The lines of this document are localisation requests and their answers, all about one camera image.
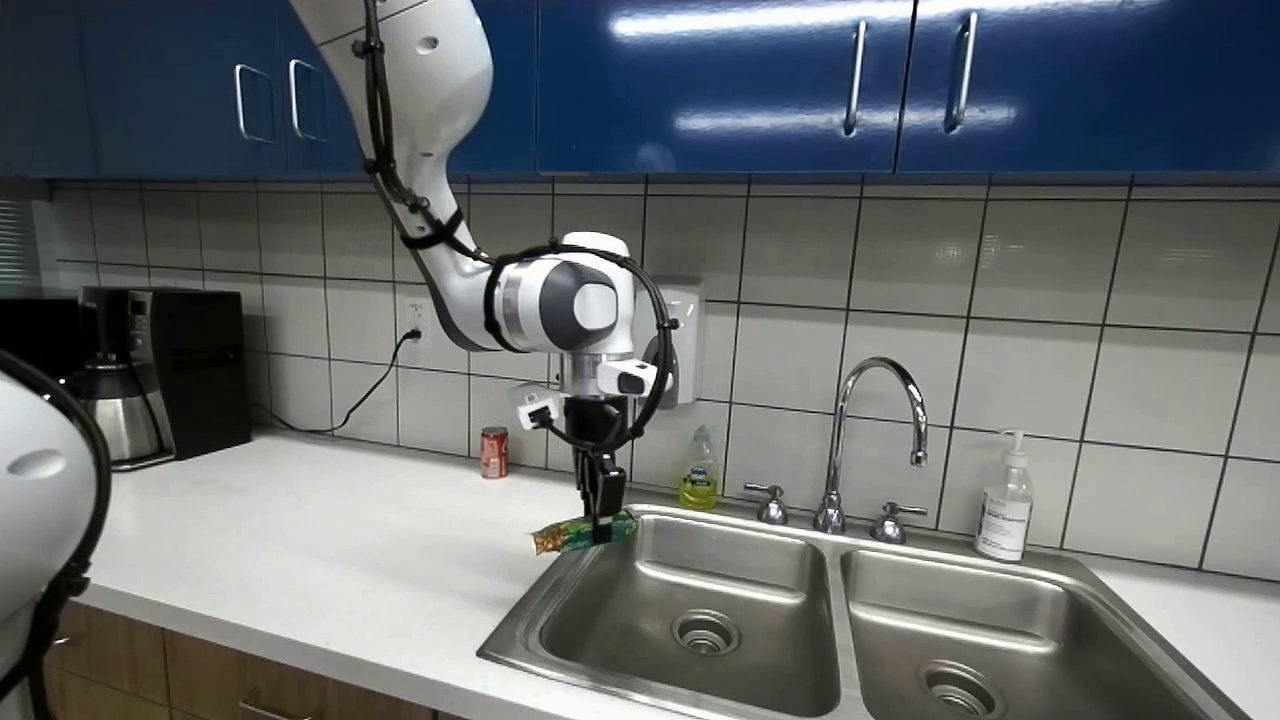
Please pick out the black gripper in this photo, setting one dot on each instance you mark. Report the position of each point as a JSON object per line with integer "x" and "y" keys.
{"x": 596, "y": 431}

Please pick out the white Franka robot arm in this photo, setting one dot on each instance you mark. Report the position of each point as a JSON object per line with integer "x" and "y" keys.
{"x": 441, "y": 82}

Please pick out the stainless steel double sink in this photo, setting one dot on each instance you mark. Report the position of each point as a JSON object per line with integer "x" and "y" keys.
{"x": 747, "y": 586}

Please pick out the yellow dish soap bottle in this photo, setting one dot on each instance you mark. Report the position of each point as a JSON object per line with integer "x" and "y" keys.
{"x": 697, "y": 488}

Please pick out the red soda can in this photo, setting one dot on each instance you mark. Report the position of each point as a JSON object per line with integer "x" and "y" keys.
{"x": 492, "y": 457}

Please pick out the chrome gooseneck faucet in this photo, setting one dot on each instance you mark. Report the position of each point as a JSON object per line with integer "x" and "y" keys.
{"x": 835, "y": 462}

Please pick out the clear pump soap bottle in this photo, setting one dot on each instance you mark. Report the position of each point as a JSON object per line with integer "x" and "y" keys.
{"x": 1000, "y": 523}

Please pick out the black coffee maker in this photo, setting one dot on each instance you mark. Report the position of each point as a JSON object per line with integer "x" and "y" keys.
{"x": 203, "y": 365}

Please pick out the blue cabinet door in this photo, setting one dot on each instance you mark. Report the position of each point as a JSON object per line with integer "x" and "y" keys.
{"x": 734, "y": 82}
{"x": 1104, "y": 82}
{"x": 514, "y": 82}
{"x": 145, "y": 82}

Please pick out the wooden base cabinet front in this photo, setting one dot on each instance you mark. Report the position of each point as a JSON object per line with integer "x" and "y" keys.
{"x": 203, "y": 673}

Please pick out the steel coffee carafe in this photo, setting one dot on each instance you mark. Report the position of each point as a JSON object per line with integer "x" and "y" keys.
{"x": 120, "y": 412}

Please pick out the black box appliance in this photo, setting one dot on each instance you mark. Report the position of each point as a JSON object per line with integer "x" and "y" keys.
{"x": 40, "y": 340}

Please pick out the white wall soap dispenser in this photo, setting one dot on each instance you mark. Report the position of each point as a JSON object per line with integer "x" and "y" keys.
{"x": 687, "y": 340}

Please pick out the white wall power outlet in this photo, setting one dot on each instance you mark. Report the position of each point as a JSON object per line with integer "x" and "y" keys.
{"x": 406, "y": 312}

